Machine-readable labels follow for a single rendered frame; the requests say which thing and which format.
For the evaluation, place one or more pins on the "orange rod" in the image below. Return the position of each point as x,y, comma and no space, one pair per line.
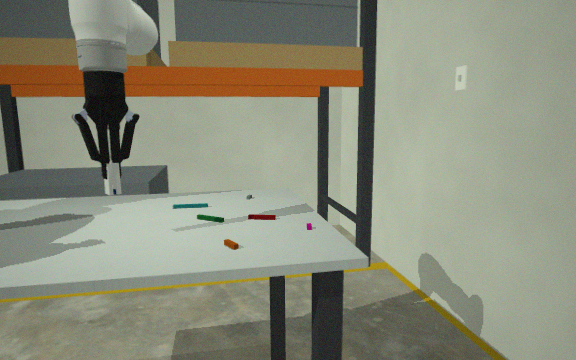
231,244

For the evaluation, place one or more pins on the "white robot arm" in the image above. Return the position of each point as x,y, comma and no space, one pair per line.
101,28

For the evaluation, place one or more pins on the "turquoise rod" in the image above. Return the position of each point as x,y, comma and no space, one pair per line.
190,205

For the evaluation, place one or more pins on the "red rod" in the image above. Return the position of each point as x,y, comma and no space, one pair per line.
262,217

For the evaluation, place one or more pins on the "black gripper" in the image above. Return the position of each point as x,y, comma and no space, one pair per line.
105,111

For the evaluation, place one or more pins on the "green rod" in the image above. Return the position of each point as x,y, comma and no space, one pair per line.
210,218

